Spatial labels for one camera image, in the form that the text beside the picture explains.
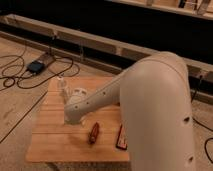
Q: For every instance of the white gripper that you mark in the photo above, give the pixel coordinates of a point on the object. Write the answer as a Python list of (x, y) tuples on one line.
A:
[(77, 95)]

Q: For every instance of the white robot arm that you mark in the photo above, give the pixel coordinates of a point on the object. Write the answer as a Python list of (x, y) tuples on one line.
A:
[(155, 103)]

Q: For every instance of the red brown elongated object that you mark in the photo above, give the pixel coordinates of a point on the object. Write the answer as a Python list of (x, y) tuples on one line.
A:
[(94, 133)]

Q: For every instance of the wooden table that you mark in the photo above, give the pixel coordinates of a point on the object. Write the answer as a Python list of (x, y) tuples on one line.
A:
[(54, 141)]

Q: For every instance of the blue power adapter box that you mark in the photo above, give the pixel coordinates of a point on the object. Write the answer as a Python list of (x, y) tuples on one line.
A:
[(35, 67)]

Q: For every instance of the red black rectangular case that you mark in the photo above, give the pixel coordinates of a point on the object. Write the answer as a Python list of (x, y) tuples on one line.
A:
[(121, 139)]

